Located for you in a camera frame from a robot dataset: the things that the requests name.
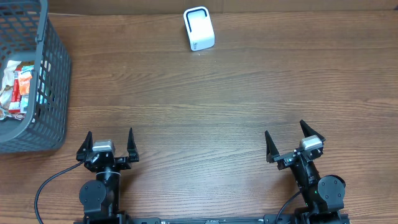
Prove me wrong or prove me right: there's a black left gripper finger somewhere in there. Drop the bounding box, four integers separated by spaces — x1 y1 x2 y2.
127 128 139 162
76 131 93 161

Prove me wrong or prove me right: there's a brown white snack bag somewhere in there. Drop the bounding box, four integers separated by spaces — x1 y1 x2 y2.
1 60 25 121

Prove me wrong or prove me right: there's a grey plastic mesh basket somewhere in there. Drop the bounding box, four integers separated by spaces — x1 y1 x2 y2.
1 0 72 154

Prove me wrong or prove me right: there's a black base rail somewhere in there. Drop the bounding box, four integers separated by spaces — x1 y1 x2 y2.
73 213 351 224

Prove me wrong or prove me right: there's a white barcode scanner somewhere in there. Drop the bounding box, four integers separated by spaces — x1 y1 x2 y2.
183 6 215 52

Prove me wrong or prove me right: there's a red snack stick packet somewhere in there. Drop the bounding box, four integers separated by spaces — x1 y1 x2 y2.
8 67 22 113

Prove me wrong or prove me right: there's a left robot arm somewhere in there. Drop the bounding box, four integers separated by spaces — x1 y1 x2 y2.
76 129 139 224

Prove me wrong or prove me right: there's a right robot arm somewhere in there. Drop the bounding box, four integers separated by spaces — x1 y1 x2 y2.
264 120 350 224

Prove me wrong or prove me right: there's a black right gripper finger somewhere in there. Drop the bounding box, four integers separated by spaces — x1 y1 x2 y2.
265 131 280 163
300 119 326 142

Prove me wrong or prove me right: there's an orange Kleenex tissue pack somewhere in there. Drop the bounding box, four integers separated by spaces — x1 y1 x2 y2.
18 70 32 96

